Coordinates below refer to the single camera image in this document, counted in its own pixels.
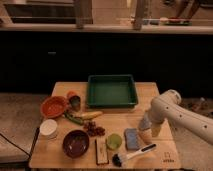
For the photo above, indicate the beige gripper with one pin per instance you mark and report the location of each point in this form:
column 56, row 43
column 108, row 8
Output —
column 151, row 133

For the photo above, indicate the purple bowl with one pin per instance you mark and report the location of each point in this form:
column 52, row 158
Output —
column 75, row 143

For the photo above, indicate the grey towel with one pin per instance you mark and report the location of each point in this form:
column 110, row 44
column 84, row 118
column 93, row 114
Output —
column 144, row 123

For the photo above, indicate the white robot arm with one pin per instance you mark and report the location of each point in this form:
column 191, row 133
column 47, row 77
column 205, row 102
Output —
column 167, row 106

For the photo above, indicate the orange bowl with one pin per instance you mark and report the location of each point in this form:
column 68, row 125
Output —
column 53, row 106

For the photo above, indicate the blue sponge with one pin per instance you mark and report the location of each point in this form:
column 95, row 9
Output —
column 131, row 139

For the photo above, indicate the lime green cup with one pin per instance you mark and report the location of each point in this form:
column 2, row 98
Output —
column 114, row 141

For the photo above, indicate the wooden block brush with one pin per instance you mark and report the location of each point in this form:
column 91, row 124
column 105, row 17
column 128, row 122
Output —
column 101, row 151

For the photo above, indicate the dark red grape bunch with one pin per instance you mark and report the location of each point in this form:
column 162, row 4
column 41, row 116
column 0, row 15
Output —
column 93, row 130

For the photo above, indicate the green plastic tray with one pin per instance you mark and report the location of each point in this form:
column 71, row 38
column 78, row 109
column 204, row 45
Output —
column 111, row 91

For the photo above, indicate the green chili pepper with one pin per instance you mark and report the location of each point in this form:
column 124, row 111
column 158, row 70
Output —
column 73, row 119

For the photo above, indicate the small orange green cup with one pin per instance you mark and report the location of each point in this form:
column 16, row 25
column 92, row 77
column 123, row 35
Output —
column 74, row 100

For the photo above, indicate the white round container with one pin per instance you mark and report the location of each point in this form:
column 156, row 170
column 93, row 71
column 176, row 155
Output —
column 48, row 128

